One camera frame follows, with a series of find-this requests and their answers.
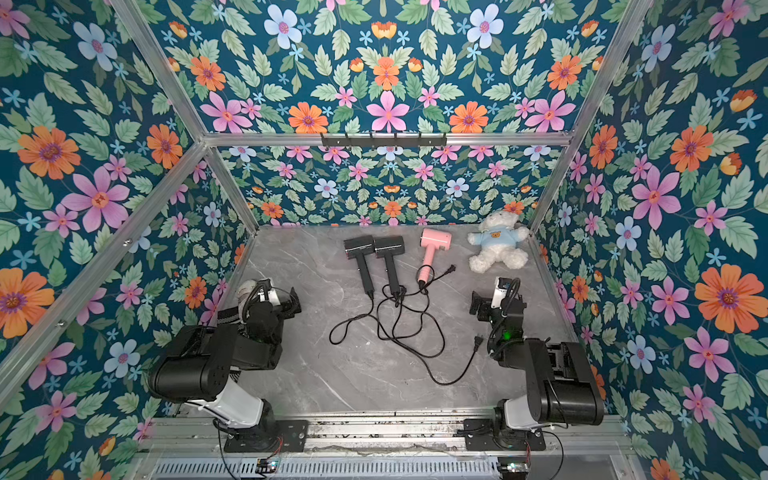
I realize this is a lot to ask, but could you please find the dark grey hair dryer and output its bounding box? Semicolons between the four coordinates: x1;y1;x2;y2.
343;235;375;299
374;236;405;304

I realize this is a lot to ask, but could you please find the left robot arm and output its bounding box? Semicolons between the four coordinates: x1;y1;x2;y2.
149;280;307;454

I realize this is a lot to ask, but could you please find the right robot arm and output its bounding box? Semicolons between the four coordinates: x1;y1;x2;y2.
459;290;605;451

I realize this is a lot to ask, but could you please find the pink hair dryer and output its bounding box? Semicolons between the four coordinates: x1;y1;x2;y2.
417;228;452;287

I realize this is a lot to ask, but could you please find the rolled beige cloth bundle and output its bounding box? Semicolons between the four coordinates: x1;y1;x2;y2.
236;279;258;315

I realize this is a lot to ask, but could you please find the white teddy bear blue shirt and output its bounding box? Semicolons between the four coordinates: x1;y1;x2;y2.
467;210;530;274

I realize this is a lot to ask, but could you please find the small green circuit board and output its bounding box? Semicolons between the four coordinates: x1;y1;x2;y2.
256;458;280;475

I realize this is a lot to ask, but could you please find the white slotted vent strip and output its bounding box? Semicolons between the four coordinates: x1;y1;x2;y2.
151;457;501;479

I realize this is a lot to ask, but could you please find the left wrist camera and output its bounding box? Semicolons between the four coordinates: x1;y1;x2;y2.
256;279;282;307

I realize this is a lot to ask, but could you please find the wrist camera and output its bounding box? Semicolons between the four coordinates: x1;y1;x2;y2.
256;279;282;307
491;277;513;308

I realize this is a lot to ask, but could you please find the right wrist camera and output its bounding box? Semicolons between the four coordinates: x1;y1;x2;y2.
491;277;513;308

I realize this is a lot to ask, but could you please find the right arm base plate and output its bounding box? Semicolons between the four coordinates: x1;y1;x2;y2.
455;418;546;452

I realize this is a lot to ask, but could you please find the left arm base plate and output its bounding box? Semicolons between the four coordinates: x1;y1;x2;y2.
224;420;309;453

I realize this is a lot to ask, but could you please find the black hook rail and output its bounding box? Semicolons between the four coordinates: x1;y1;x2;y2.
320;133;448;149

